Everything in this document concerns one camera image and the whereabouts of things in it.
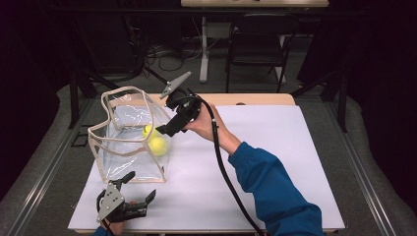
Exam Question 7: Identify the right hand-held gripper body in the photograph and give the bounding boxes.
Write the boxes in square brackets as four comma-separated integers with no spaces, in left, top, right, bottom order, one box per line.
[158,71,203,125]

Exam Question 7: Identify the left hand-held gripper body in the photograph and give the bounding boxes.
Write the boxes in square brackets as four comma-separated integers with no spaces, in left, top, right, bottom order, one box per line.
[95,182,149,224]

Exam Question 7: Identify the clear bag with beige trim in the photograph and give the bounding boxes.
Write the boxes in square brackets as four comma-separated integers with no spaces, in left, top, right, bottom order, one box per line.
[87,86,176,185]

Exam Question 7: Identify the yellow tennis ball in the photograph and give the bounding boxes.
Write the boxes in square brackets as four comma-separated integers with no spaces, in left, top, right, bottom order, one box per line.
[141,123,162,141]
[148,136,170,157]

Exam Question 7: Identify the person's left hand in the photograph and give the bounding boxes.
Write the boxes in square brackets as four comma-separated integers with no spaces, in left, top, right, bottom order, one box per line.
[104,219,128,236]

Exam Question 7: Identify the person's right hand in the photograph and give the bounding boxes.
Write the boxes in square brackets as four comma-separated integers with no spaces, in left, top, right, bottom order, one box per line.
[184,101,229,146]

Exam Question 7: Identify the desk with white legs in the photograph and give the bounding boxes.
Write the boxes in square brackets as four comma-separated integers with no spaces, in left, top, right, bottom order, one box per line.
[180,0,329,85]

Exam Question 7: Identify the black metal stand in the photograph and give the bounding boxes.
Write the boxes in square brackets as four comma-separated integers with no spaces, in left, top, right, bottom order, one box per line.
[66,68,101,130]
[290,69,349,134]

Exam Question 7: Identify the black folding chair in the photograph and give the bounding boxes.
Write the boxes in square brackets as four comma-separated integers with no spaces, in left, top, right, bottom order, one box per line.
[225,13,301,94]

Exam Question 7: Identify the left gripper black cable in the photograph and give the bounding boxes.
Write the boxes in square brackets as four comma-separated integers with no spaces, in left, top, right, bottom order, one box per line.
[95,190,116,236]

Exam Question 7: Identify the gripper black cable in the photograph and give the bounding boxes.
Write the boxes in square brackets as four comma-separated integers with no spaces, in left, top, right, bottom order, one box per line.
[178,93,268,236]
[95,190,116,236]

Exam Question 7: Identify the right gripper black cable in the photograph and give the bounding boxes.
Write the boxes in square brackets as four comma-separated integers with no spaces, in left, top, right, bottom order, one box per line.
[178,93,268,236]

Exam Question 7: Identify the tangle of floor cables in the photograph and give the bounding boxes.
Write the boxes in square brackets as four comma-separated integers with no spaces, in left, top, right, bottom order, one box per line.
[144,40,202,73]

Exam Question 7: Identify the small black floor frame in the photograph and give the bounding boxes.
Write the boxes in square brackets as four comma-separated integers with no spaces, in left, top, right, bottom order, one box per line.
[71,131,89,148]

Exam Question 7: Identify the metal floor rail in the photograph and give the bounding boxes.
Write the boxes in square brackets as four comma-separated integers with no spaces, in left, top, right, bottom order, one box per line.
[4,97,96,236]
[327,100,398,236]

